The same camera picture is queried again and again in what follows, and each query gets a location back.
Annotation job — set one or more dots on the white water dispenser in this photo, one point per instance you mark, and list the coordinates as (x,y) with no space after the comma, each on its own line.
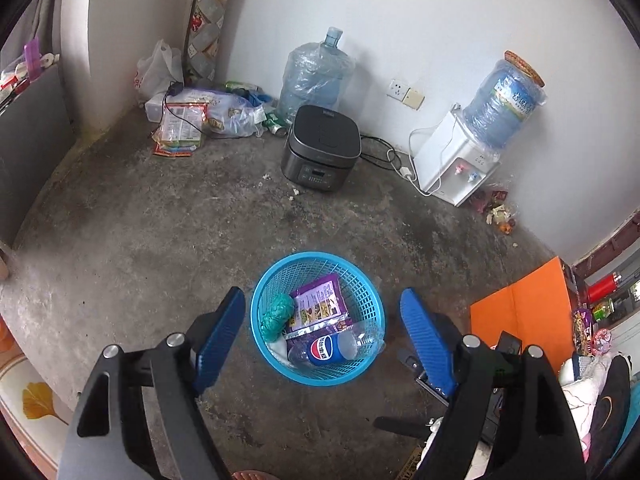
(450,165)

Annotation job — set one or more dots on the wall socket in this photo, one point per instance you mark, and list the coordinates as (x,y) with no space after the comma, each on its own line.
(400,91)

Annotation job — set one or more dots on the black garment with logo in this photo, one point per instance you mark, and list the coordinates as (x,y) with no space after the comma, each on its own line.
(610,410)

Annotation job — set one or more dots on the grey cabinet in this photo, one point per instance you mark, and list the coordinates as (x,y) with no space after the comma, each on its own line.
(30,150)

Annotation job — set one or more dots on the purple bottle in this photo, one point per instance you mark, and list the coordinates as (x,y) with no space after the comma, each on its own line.
(33,60)

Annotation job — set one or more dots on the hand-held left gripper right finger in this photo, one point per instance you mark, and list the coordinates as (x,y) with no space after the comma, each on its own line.
(425,340)

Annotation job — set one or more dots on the green plastic bag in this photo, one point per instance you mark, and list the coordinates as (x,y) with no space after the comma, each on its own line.
(277,315)

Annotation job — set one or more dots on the patterned tablecloth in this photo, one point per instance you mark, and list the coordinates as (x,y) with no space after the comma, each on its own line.
(30,400)

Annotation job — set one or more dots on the full blue water jug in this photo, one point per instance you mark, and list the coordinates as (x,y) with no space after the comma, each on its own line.
(502,100)

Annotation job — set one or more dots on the purple snack bag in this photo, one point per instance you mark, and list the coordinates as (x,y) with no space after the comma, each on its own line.
(320,305)

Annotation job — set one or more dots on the white plastic bag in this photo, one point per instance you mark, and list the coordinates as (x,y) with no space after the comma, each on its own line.
(155,72)

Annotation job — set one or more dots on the dark grey rice cooker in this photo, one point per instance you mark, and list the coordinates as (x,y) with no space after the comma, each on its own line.
(322,145)

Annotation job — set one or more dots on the red cylinder can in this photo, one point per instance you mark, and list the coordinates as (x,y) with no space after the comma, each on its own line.
(605,287)

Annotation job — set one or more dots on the rolled patterned mat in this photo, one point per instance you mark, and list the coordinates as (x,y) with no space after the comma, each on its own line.
(210,15)

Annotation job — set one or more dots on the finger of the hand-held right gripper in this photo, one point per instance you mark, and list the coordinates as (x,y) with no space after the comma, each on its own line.
(411,364)

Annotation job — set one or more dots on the clear plastic cola bottle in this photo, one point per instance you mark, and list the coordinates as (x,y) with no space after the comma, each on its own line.
(325,349)

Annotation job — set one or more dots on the blue plastic basket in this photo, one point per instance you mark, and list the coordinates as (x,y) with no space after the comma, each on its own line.
(265,360)

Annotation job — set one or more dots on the clear printed plastic bag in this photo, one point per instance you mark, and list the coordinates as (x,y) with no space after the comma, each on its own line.
(225,112)

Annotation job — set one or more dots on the orange cardboard box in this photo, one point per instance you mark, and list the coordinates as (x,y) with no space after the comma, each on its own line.
(525,310)

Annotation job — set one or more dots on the person's foot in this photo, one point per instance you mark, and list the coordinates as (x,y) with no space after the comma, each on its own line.
(252,475)

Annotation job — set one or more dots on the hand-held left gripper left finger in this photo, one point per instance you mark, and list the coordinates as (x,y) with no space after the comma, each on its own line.
(220,340)

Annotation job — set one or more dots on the candy wrapper pile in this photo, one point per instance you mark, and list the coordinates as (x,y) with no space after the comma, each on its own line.
(495,210)

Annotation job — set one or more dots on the white cloth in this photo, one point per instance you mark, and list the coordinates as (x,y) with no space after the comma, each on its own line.
(575,390)

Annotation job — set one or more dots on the empty clear water jug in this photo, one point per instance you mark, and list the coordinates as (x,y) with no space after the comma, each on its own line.
(312,80)

